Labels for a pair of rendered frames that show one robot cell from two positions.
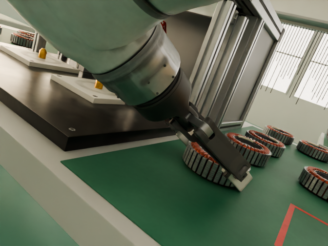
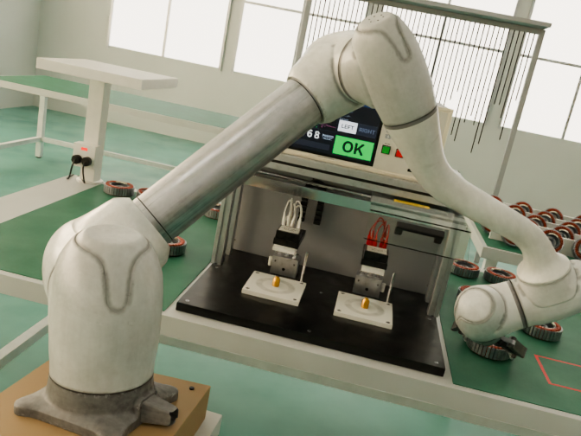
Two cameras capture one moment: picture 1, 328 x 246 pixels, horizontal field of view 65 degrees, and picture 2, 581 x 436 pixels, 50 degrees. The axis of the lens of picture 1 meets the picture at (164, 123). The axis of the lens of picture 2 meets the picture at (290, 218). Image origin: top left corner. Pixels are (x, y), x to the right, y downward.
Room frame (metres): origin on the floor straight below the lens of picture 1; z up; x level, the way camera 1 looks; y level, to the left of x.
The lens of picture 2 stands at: (-0.71, 0.99, 1.38)
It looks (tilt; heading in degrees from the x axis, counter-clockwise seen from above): 15 degrees down; 337
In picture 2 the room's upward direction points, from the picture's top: 11 degrees clockwise
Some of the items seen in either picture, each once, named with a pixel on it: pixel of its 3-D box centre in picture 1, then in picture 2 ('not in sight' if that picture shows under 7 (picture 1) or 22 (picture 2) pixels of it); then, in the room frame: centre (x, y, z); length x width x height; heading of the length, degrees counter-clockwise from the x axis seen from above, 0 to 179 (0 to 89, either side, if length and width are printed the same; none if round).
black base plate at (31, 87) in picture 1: (70, 80); (318, 302); (0.67, 0.27, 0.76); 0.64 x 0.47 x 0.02; 61
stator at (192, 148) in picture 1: (215, 161); (489, 344); (0.42, -0.11, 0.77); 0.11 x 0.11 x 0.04
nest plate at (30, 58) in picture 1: (41, 59); (275, 287); (0.71, 0.39, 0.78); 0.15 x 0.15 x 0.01; 61
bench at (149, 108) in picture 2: not in sight; (126, 145); (4.53, 0.34, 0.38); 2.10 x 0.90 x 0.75; 61
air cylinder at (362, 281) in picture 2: not in sight; (367, 283); (0.72, 0.10, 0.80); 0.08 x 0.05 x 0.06; 61
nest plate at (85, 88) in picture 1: (97, 90); (363, 309); (0.59, 0.17, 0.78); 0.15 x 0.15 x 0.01; 61
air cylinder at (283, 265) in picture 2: (84, 61); (285, 264); (0.84, 0.31, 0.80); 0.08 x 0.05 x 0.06; 61
